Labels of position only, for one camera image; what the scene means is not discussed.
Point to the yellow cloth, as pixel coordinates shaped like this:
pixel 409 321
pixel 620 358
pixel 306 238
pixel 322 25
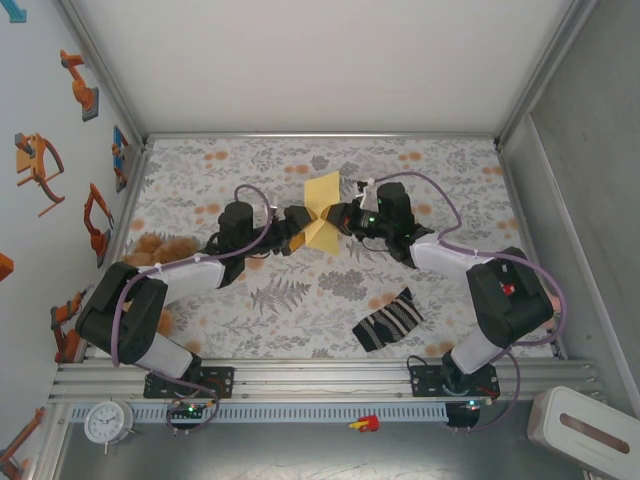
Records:
pixel 322 192

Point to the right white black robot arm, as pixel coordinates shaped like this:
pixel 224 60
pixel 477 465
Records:
pixel 510 305

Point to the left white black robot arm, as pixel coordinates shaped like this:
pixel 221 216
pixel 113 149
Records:
pixel 125 325

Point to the floral patterned tablecloth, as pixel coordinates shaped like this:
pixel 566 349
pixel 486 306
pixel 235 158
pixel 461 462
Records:
pixel 250 160

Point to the brown teddy bear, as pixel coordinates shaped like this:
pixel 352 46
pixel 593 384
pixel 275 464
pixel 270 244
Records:
pixel 170 247

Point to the black beige striped sock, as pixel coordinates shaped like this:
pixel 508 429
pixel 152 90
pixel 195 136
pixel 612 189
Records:
pixel 387 320

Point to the blue orange machine sticker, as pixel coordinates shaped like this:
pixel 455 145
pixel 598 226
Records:
pixel 120 150

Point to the small LED circuit board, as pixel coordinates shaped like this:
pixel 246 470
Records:
pixel 472 404
pixel 190 410

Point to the small red yellow toy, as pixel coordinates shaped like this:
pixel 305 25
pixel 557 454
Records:
pixel 370 424

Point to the white alarm clock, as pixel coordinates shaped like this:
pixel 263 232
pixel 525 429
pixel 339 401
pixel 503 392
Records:
pixel 107 422

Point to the orange claw machine sticker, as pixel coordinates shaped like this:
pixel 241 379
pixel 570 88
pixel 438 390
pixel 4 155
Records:
pixel 27 162

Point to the orange block sticker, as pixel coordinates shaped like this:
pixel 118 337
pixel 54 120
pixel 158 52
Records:
pixel 5 267

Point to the white tissue box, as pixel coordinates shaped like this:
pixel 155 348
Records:
pixel 550 415

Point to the aluminium back rail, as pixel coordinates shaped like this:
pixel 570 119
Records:
pixel 320 135

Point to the aluminium rail bed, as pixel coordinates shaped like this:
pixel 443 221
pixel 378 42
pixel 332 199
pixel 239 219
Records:
pixel 325 380

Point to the left aluminium side rail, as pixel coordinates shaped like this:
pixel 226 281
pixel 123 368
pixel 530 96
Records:
pixel 134 185

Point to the aluminium side rail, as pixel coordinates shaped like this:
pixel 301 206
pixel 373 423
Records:
pixel 516 200
pixel 134 185

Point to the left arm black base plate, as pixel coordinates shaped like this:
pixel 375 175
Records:
pixel 225 382

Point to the right aluminium side rail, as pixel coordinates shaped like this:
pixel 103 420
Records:
pixel 516 200

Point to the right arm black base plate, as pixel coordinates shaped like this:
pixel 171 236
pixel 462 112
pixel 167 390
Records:
pixel 422 382

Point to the right aluminium upright post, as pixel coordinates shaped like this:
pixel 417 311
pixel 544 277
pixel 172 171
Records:
pixel 545 65

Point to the aluminium upright post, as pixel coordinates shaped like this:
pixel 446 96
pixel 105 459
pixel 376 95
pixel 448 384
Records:
pixel 100 65
pixel 545 65

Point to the left aluminium upright post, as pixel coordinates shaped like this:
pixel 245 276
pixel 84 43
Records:
pixel 100 65

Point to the blue wall sticker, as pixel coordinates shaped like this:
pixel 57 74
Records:
pixel 15 14

